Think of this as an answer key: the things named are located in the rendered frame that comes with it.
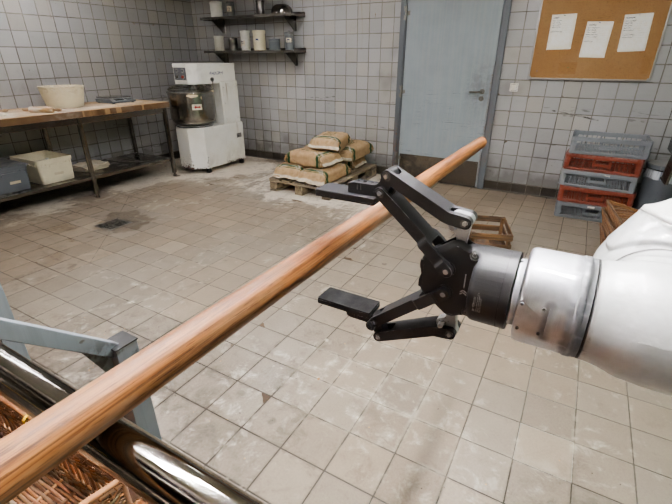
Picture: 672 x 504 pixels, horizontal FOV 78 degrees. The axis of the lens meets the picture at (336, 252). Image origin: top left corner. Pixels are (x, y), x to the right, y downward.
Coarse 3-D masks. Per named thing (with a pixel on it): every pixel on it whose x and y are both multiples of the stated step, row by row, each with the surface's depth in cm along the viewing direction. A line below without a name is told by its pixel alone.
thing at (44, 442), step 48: (480, 144) 104; (336, 240) 47; (240, 288) 37; (288, 288) 40; (192, 336) 31; (96, 384) 26; (144, 384) 27; (48, 432) 23; (96, 432) 25; (0, 480) 21
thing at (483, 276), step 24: (456, 240) 40; (432, 264) 41; (456, 264) 40; (480, 264) 38; (504, 264) 37; (432, 288) 42; (456, 288) 41; (480, 288) 37; (504, 288) 36; (456, 312) 42; (480, 312) 38; (504, 312) 36
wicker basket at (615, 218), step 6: (606, 204) 300; (612, 204) 299; (618, 204) 297; (612, 210) 279; (618, 210) 298; (630, 210) 296; (636, 210) 294; (612, 216) 284; (618, 216) 267; (630, 216) 297; (612, 222) 286; (618, 222) 265; (624, 222) 300
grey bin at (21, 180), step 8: (0, 160) 406; (8, 160) 406; (0, 168) 378; (8, 168) 383; (16, 168) 389; (24, 168) 395; (0, 176) 380; (8, 176) 385; (16, 176) 391; (24, 176) 397; (0, 184) 382; (8, 184) 387; (16, 184) 393; (24, 184) 399; (0, 192) 383; (8, 192) 389
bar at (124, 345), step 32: (0, 288) 94; (0, 320) 53; (0, 352) 33; (96, 352) 66; (128, 352) 70; (0, 384) 31; (32, 384) 30; (64, 384) 30; (32, 416) 29; (128, 416) 76; (96, 448) 26; (128, 448) 25; (160, 448) 25; (128, 480) 24; (160, 480) 24; (192, 480) 23; (224, 480) 24
